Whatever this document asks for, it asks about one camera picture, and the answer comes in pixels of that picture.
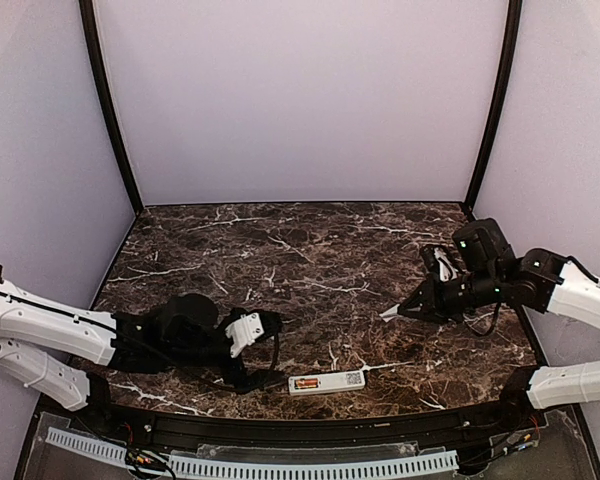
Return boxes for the white battery cover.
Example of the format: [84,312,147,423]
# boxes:
[379,304,401,322]

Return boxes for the white remote control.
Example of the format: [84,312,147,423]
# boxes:
[288,370,366,396]

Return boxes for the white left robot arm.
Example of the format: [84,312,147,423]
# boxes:
[0,265,282,411]

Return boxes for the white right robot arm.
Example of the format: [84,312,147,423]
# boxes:
[382,218,600,411]

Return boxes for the white slotted cable duct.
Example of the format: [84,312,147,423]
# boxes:
[45,427,459,480]

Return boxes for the black front table rail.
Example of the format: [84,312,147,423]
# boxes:
[75,368,547,448]

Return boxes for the black right frame post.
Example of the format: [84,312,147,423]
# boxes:
[463,0,523,213]

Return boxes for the black frame post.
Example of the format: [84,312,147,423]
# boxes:
[463,0,523,213]
[78,0,144,216]

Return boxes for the black left frame post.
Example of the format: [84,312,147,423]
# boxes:
[78,0,144,216]

